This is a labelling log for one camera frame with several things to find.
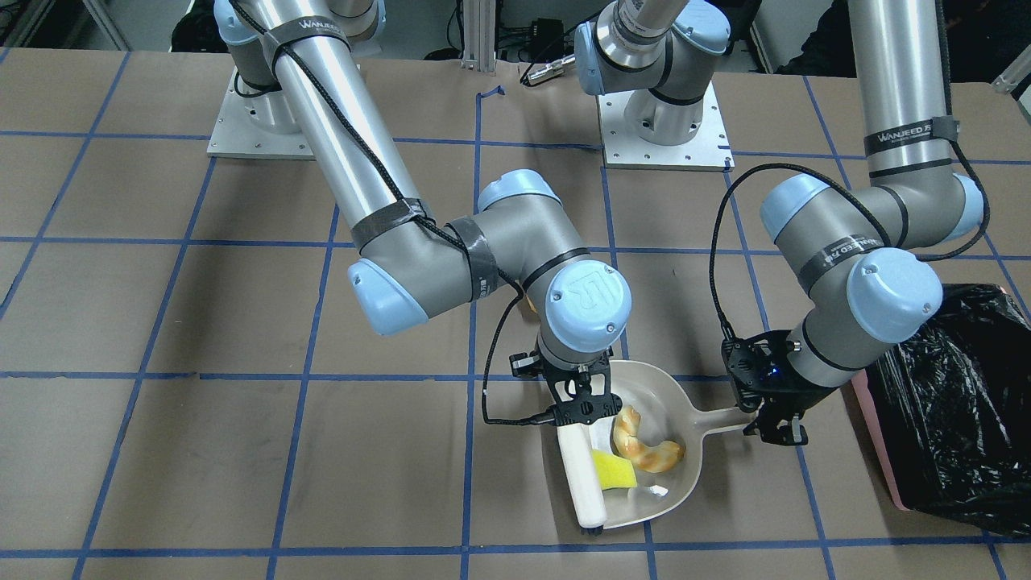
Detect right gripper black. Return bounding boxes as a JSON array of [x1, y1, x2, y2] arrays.
[[509, 351, 623, 427]]

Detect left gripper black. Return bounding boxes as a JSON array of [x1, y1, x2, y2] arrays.
[[721, 330, 832, 445]]

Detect beige hand brush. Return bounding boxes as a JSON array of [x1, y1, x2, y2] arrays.
[[557, 425, 607, 535]]

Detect yellow sponge wedge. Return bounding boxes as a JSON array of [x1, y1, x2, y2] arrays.
[[590, 449, 638, 491]]

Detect beige plastic dustpan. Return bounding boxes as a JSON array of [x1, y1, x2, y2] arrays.
[[557, 360, 752, 531]]

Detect toy croissant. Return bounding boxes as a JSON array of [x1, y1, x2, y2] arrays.
[[611, 405, 685, 474]]

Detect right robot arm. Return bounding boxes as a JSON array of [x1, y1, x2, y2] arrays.
[[217, 1, 632, 427]]

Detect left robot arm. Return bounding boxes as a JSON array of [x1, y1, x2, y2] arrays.
[[573, 1, 989, 445]]

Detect pink bin with black bag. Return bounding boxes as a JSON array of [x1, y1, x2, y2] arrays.
[[853, 285, 1030, 537]]

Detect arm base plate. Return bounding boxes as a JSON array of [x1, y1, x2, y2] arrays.
[[597, 84, 735, 172], [207, 69, 314, 160]]

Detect aluminium frame post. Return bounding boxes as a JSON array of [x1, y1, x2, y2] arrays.
[[460, 0, 498, 76]]

